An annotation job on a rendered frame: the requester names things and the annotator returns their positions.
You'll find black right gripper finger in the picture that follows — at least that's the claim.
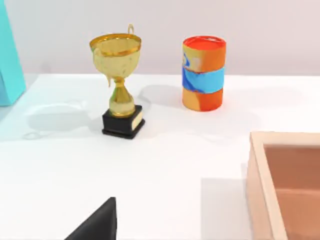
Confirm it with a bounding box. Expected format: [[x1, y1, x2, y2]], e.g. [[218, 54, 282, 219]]
[[64, 196, 118, 240]]

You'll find gold trophy on black base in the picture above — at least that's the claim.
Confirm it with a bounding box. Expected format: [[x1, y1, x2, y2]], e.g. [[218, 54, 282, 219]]
[[88, 23, 146, 140]]

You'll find orange and blue can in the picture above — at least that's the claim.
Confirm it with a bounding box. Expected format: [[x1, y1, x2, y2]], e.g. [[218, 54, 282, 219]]
[[181, 35, 227, 112]]

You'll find shallow salmon-coloured box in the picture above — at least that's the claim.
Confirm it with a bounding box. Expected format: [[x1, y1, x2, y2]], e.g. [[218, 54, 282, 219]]
[[245, 131, 320, 240]]

